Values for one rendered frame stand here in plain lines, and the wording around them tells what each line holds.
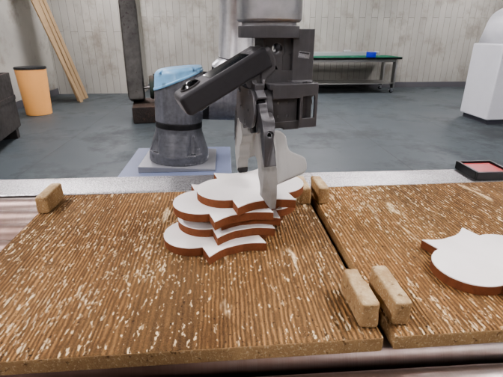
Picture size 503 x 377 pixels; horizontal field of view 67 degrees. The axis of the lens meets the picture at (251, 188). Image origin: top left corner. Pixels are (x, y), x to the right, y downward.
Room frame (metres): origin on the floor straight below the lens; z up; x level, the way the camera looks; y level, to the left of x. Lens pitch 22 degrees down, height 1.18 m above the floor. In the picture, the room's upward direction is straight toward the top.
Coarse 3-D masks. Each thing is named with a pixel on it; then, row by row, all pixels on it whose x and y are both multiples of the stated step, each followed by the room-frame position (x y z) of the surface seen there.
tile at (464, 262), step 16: (432, 240) 0.41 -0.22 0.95; (448, 240) 0.41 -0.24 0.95; (464, 240) 0.41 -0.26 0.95; (480, 240) 0.41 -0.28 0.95; (496, 240) 0.41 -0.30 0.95; (432, 256) 0.37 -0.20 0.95; (448, 256) 0.37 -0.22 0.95; (464, 256) 0.37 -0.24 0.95; (480, 256) 0.37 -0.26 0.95; (496, 256) 0.37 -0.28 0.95; (448, 272) 0.34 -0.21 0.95; (464, 272) 0.34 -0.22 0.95; (480, 272) 0.34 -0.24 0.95; (496, 272) 0.34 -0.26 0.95; (464, 288) 0.32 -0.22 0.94; (480, 288) 0.32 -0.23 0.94; (496, 288) 0.32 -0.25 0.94
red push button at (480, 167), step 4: (468, 164) 0.75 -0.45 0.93; (472, 164) 0.75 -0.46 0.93; (476, 164) 0.75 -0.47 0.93; (480, 164) 0.75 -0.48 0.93; (484, 164) 0.75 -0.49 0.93; (488, 164) 0.75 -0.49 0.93; (476, 168) 0.73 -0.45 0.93; (480, 168) 0.73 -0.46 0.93; (484, 168) 0.73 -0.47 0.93; (488, 168) 0.73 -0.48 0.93; (492, 168) 0.73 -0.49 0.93; (496, 168) 0.73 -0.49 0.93; (500, 168) 0.73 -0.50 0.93
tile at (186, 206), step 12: (192, 192) 0.47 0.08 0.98; (180, 204) 0.43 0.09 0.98; (192, 204) 0.43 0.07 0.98; (180, 216) 0.42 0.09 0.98; (192, 216) 0.41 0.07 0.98; (204, 216) 0.41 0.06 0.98; (216, 216) 0.40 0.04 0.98; (228, 216) 0.40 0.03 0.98; (240, 216) 0.41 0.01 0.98; (252, 216) 0.41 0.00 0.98; (264, 216) 0.41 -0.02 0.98; (216, 228) 0.39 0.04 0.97
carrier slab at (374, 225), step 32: (352, 192) 0.58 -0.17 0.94; (384, 192) 0.58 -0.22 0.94; (416, 192) 0.58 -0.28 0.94; (448, 192) 0.58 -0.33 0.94; (480, 192) 0.58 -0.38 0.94; (352, 224) 0.47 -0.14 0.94; (384, 224) 0.47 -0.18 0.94; (416, 224) 0.47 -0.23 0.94; (448, 224) 0.47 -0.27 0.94; (480, 224) 0.47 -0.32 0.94; (352, 256) 0.39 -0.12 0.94; (384, 256) 0.39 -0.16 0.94; (416, 256) 0.39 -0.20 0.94; (416, 288) 0.33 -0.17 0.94; (448, 288) 0.33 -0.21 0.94; (384, 320) 0.28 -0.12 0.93; (416, 320) 0.28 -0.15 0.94; (448, 320) 0.28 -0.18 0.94; (480, 320) 0.28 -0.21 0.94
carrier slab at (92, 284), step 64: (0, 256) 0.39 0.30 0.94; (64, 256) 0.39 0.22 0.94; (128, 256) 0.39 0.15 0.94; (192, 256) 0.39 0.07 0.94; (256, 256) 0.39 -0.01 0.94; (320, 256) 0.39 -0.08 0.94; (0, 320) 0.28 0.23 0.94; (64, 320) 0.28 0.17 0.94; (128, 320) 0.28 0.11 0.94; (192, 320) 0.28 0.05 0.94; (256, 320) 0.28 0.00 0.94; (320, 320) 0.28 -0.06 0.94
